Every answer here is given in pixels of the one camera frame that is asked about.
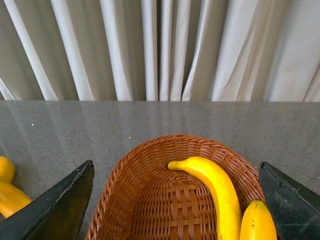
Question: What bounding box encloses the white pleated curtain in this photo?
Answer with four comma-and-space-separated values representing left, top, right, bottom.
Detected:
0, 0, 320, 102

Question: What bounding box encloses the curved yellow banana in basket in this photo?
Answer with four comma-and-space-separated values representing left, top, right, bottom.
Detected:
168, 156, 242, 240

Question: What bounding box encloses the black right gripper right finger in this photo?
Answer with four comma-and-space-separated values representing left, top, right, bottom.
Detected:
258, 161, 320, 240

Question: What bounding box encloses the brown wicker basket right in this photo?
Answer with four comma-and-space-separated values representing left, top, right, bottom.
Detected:
86, 134, 264, 240

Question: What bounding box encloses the yellow banana basket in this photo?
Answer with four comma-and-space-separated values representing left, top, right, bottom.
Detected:
240, 199, 278, 240

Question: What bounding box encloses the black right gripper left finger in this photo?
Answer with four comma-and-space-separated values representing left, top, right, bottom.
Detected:
0, 160, 95, 240

